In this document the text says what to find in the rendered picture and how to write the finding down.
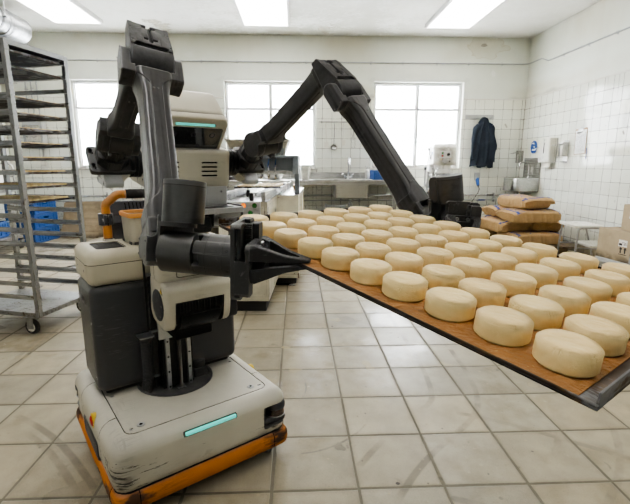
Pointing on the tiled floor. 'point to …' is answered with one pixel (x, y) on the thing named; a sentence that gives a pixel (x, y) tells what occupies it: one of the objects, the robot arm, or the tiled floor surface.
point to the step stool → (578, 234)
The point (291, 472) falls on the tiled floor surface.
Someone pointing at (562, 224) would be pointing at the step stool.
